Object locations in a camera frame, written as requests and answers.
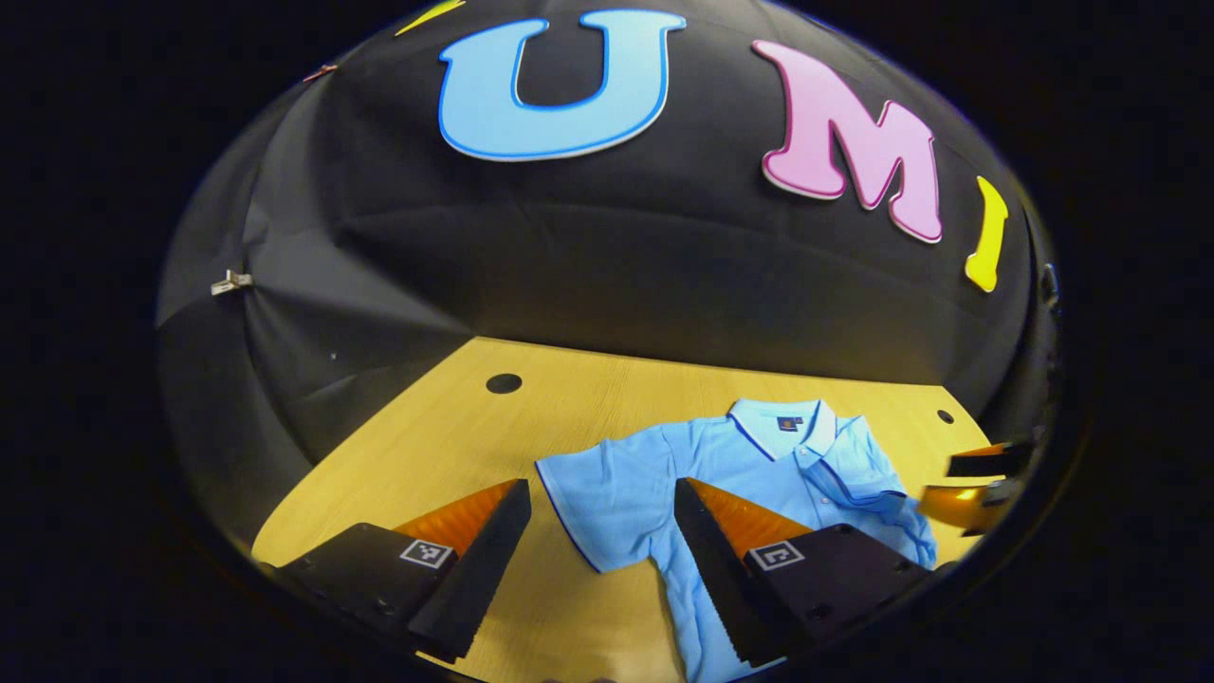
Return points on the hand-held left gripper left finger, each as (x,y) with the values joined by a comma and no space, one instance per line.
(479,569)

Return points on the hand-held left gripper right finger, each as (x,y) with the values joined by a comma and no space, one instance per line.
(711,569)

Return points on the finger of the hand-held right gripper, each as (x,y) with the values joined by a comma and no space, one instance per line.
(986,461)
(967,507)

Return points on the light blue T-shirt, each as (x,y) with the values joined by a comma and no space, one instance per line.
(645,493)

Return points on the black backdrop cloth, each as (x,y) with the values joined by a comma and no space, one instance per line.
(569,266)

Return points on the silver metal clip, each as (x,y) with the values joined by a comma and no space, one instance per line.
(230,282)

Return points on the copper metal clip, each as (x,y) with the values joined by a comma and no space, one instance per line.
(320,72)

